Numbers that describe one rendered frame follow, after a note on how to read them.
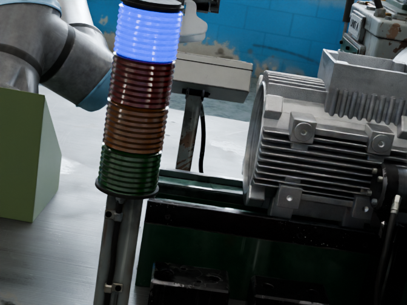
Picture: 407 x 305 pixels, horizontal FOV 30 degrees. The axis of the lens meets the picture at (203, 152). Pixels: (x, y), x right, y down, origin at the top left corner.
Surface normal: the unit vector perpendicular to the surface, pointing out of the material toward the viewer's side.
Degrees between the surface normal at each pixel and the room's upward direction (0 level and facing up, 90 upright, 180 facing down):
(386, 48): 90
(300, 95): 88
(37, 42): 67
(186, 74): 60
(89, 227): 0
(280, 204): 90
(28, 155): 90
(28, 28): 55
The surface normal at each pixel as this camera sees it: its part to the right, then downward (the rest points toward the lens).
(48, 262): 0.16, -0.94
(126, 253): 0.01, 0.31
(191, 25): 0.08, -0.15
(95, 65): 0.66, -0.02
